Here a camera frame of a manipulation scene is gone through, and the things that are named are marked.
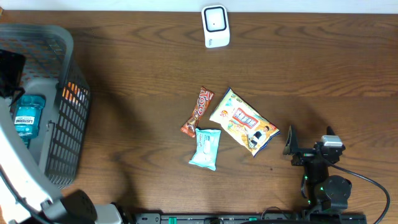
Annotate orange tissue pack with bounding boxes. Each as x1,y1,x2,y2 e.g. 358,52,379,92
62,82,82,106

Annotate teal wet wipes pack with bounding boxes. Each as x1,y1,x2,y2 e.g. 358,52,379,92
188,128,221,171

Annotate white barcode scanner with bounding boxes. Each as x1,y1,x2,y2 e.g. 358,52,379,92
201,4,231,49

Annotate yellow snack bag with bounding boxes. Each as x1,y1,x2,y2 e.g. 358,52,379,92
210,88,280,156

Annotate orange chocolate bar wrapper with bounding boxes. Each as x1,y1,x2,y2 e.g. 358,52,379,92
180,86,214,138

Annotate teal mouthwash bottle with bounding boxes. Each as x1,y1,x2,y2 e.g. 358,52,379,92
14,95,45,148

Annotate grey plastic mesh basket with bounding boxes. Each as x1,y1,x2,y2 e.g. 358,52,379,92
1,24,91,189

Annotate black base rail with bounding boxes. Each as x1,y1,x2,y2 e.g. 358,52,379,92
133,212,367,224

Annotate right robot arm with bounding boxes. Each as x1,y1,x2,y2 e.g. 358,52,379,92
283,126,352,213

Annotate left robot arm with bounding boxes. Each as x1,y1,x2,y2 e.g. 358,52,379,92
1,50,124,223

